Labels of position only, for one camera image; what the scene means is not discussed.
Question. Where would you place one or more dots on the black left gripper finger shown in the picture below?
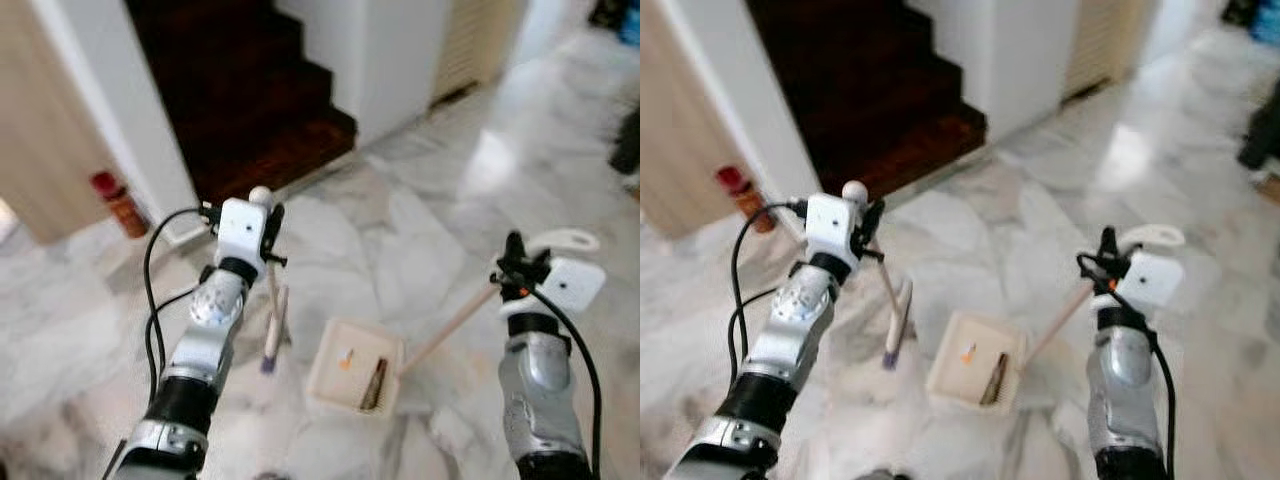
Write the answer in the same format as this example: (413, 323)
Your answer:
(273, 218)
(872, 215)

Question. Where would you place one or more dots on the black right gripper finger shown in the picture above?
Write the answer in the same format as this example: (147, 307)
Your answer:
(1108, 241)
(515, 246)

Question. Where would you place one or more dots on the small brown metal cylinder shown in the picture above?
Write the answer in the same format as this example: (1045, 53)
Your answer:
(375, 385)
(997, 380)

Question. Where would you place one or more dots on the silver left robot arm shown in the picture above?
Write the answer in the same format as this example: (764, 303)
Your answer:
(200, 340)
(790, 340)

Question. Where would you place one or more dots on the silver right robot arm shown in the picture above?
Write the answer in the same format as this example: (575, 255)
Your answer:
(1120, 390)
(535, 390)

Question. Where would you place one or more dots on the dark wooden staircase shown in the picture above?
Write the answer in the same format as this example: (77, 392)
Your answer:
(240, 100)
(860, 90)

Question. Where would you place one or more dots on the tall black bag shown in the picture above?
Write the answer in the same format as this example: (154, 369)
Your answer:
(627, 140)
(1262, 135)

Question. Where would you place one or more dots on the beige louvred door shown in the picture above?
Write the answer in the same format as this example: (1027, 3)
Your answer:
(1100, 40)
(470, 45)

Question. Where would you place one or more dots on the light wooden door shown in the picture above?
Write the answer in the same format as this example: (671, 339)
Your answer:
(680, 110)
(40, 100)

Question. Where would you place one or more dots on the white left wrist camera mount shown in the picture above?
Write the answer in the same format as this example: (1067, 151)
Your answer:
(832, 222)
(242, 228)

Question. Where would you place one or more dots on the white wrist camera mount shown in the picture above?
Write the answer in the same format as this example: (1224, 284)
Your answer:
(1150, 280)
(832, 222)
(242, 228)
(572, 285)

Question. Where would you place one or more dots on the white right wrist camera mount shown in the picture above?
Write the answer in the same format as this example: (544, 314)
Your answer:
(572, 285)
(1150, 280)

